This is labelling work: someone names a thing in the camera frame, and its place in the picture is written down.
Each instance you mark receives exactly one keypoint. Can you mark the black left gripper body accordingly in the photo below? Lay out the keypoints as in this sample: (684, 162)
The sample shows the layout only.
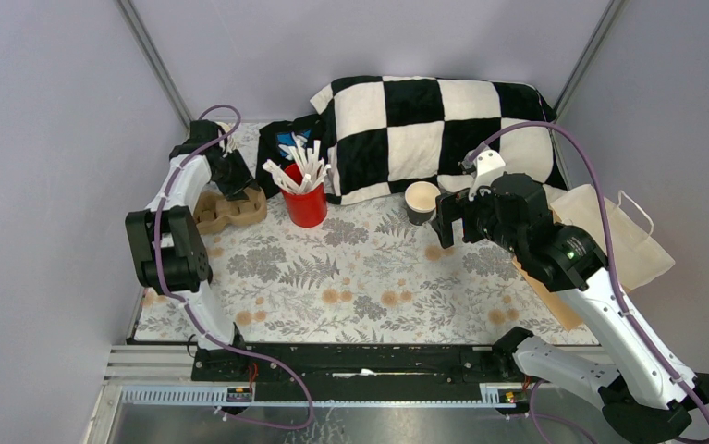
(229, 165)

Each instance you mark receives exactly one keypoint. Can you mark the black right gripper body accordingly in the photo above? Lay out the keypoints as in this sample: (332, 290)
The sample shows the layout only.
(482, 216)

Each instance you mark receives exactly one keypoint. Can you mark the single black paper cup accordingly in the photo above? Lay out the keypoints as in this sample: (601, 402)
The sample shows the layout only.
(420, 201)

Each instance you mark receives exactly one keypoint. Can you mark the brown pulp cup carrier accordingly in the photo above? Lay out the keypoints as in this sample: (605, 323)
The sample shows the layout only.
(214, 212)

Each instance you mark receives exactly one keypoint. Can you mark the white brown paper bag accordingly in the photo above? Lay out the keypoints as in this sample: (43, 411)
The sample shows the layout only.
(639, 257)

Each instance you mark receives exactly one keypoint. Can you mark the stack of paper cups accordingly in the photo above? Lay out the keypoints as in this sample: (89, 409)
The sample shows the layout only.
(229, 144)

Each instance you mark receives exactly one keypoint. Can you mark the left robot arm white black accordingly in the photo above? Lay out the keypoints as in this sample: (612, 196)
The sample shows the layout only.
(167, 249)

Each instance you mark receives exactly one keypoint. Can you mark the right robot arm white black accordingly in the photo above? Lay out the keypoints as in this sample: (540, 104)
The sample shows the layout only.
(646, 394)

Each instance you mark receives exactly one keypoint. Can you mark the black blue printed cloth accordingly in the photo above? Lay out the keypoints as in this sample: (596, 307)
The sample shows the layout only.
(273, 144)

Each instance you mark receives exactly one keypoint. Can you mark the red cup holder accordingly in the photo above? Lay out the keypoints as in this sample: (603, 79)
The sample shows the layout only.
(306, 210)

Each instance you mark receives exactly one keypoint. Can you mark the black white checkered blanket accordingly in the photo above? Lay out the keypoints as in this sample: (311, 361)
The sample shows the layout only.
(382, 133)

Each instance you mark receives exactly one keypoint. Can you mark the floral patterned table mat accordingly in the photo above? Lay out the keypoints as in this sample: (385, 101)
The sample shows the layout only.
(366, 274)

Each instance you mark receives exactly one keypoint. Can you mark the left aluminium frame post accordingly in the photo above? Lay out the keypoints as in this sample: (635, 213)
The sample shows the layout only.
(149, 50)

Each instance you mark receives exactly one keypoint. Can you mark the aluminium frame post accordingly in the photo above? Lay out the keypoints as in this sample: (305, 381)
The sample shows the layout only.
(149, 50)
(614, 9)

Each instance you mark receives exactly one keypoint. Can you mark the right aluminium frame post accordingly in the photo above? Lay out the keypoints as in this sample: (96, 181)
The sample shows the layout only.
(614, 9)

